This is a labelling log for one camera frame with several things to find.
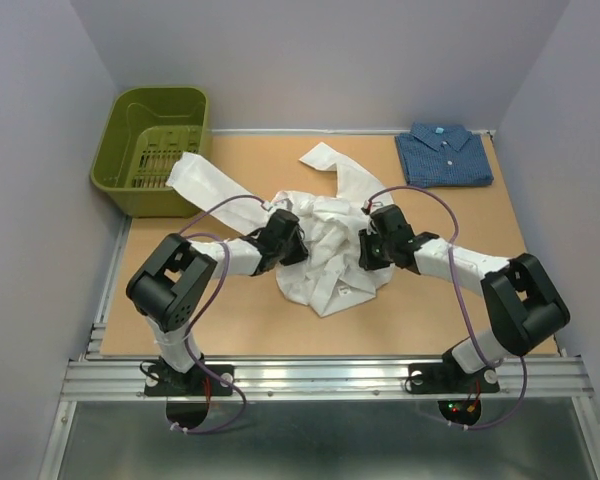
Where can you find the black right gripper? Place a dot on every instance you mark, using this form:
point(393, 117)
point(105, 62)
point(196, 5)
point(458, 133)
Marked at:
point(365, 260)

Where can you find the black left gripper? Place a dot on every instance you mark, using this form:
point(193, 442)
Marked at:
point(301, 253)

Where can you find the white long sleeve shirt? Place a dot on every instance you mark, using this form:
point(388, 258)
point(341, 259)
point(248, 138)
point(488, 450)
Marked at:
point(330, 280)

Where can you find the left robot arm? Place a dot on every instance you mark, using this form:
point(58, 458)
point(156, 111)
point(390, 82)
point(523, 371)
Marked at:
point(168, 286)

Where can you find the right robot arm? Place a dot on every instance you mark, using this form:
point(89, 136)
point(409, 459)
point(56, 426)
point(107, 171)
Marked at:
point(523, 305)

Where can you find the folded blue checked shirt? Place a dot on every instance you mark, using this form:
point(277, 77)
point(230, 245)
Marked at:
point(434, 155)

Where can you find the green plastic laundry basket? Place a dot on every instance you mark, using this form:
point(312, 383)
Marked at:
point(147, 132)

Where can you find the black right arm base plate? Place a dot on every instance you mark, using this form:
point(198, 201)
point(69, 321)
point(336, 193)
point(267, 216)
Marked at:
point(444, 378)

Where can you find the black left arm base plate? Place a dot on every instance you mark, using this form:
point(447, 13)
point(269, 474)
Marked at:
point(163, 381)

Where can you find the aluminium mounting rail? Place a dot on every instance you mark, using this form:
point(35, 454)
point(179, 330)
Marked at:
point(319, 378)

